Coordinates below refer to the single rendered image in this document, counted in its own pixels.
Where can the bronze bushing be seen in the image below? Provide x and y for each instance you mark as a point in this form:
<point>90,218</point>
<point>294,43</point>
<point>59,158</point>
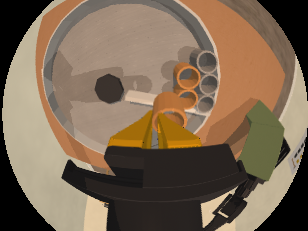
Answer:
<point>188,102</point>
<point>191,82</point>
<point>169,101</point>

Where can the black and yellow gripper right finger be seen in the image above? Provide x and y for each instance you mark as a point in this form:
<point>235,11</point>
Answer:
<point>171,135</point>

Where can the grey metal bushing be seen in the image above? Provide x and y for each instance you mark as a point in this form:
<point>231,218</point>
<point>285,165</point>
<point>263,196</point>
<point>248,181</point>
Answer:
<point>211,86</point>
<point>205,105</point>
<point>211,64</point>

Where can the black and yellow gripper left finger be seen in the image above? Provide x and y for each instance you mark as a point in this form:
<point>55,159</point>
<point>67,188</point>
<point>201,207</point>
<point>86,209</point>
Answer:
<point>138,134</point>

